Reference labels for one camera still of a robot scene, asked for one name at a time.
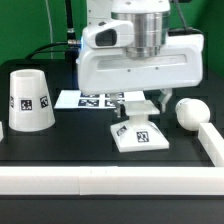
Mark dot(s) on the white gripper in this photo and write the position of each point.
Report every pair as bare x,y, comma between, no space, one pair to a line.
105,68

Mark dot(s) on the white lamp base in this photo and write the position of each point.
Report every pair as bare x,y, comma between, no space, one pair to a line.
138,133

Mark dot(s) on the white lamp bulb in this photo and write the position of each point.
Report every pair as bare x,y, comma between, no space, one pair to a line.
191,113

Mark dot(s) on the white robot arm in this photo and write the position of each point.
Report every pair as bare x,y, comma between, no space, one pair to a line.
132,51

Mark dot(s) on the white lamp shade cone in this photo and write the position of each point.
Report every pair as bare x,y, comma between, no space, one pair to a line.
30,107

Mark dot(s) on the white marker sheet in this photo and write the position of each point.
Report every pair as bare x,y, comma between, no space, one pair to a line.
75,99

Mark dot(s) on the white front wall rail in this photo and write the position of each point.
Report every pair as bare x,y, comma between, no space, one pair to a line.
111,181

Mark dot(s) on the white left wall rail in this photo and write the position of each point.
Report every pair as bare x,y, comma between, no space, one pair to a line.
1,132

